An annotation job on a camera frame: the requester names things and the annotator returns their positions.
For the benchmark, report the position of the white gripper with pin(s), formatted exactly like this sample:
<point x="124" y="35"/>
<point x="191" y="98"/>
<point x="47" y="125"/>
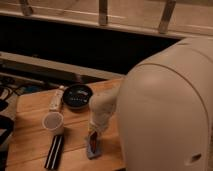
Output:
<point x="102" y="106"/>

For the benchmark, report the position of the large white robot arm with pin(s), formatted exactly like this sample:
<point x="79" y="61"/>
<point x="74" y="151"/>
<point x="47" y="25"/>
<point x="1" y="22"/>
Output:
<point x="164" y="109"/>

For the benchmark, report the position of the black round bowl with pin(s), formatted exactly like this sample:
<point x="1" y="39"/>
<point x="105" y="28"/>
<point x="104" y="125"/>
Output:
<point x="77" y="96"/>

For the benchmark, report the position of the white cup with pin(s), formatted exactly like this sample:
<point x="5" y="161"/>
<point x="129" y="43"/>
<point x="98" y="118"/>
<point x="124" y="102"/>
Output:
<point x="53" y="122"/>

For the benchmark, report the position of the black striped rectangular object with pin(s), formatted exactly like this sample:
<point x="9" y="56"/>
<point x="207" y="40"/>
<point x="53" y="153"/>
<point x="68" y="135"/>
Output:
<point x="54" y="154"/>

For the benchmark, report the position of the white remote controller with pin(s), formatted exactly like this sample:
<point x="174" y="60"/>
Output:
<point x="56" y="100"/>

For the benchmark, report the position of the wooden railing post middle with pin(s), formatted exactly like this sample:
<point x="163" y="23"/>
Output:
<point x="103" y="12"/>

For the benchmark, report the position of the wooden railing post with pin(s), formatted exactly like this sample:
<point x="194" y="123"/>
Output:
<point x="166" y="16"/>
<point x="26" y="8"/>
<point x="103" y="12"/>

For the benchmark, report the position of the wooden railing post left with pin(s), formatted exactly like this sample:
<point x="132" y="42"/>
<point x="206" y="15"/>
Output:
<point x="26" y="8"/>

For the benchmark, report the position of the wooden railing post right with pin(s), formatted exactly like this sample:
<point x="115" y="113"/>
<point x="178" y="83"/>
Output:
<point x="166" y="16"/>

